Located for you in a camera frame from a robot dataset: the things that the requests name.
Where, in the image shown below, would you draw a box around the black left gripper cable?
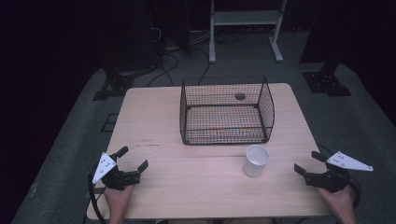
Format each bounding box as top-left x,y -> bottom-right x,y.
87,163 -> 108,224

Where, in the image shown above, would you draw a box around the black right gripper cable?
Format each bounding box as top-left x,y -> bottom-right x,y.
347,177 -> 362,209

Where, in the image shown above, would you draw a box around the black floor cables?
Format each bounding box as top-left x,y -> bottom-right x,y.
145,27 -> 247,89

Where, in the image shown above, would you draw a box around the white cup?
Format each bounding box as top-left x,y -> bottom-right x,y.
242,144 -> 271,178

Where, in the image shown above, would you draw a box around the white metal stand frame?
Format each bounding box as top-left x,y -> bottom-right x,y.
208,0 -> 289,64

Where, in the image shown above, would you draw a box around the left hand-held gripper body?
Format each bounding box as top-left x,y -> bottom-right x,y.
92,151 -> 142,191

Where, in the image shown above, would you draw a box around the black wire mesh basket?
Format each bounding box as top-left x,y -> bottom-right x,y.
178,75 -> 276,147

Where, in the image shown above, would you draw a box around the black stand base plate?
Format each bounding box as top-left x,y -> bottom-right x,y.
92,70 -> 135,102
302,61 -> 353,97

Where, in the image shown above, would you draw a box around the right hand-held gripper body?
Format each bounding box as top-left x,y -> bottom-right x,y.
304,150 -> 375,193

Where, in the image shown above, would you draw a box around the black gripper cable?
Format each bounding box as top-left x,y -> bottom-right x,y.
347,177 -> 362,209
87,163 -> 108,224

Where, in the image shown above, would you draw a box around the person's right hand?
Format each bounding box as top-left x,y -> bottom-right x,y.
315,185 -> 357,217

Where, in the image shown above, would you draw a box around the person's left hand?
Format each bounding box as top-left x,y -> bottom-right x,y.
103,185 -> 134,217

